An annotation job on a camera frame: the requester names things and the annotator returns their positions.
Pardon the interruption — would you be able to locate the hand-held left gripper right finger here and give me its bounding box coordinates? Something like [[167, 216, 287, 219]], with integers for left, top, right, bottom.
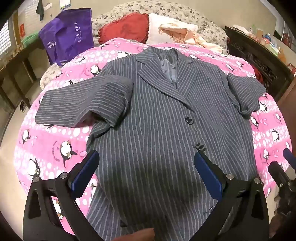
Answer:
[[192, 151, 271, 241]]

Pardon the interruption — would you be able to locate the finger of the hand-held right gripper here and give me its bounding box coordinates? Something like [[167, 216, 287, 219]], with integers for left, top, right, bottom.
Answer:
[[282, 148, 296, 165], [268, 161, 296, 193]]

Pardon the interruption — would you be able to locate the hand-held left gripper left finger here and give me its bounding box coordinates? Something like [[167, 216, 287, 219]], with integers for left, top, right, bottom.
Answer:
[[23, 150, 104, 241]]

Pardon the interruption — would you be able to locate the grey striped suit jacket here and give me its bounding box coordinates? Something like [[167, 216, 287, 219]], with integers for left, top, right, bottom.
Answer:
[[35, 46, 267, 241]]

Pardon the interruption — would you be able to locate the person's left hand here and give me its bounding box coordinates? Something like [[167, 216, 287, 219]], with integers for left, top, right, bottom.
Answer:
[[113, 228, 156, 241]]

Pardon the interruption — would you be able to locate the pink penguin blanket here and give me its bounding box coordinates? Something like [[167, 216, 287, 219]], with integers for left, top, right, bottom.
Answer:
[[14, 37, 293, 234]]

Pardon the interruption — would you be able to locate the brown wooden board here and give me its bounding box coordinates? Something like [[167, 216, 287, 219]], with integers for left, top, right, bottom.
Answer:
[[276, 85, 296, 117]]

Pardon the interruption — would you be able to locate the red cloth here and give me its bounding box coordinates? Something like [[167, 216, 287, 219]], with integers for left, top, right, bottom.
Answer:
[[251, 64, 264, 84]]

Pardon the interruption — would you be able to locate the dark carved wooden cabinet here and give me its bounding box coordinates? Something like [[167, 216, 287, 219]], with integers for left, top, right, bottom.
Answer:
[[224, 25, 295, 102]]

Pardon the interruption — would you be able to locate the clutter of bottles and boxes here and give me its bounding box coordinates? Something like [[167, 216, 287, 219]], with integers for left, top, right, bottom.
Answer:
[[231, 23, 288, 65]]

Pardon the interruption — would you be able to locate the dark wooden table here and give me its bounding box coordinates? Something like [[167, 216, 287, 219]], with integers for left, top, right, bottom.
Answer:
[[0, 35, 45, 110]]

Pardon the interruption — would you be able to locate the peach fringed scarf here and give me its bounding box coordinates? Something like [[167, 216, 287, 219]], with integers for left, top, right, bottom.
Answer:
[[158, 23, 223, 53]]

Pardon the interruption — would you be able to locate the purple tote bag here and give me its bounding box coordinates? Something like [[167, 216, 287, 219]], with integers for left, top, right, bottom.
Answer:
[[38, 8, 94, 67]]

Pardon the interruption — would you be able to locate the green basket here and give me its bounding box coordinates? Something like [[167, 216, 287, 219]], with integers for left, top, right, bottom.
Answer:
[[22, 32, 40, 45]]

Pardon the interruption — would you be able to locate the red frilled cushion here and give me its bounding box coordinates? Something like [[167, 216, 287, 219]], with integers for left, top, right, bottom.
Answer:
[[98, 13, 149, 45]]

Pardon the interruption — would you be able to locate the white pillow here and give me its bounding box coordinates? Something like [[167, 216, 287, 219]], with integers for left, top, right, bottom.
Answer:
[[147, 13, 199, 45]]

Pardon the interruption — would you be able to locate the dark hanging cloth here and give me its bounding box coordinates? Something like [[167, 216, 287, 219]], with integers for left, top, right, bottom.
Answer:
[[36, 0, 45, 18]]

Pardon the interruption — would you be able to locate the white wall calendar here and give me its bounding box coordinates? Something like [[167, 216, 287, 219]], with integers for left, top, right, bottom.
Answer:
[[60, 0, 73, 11]]

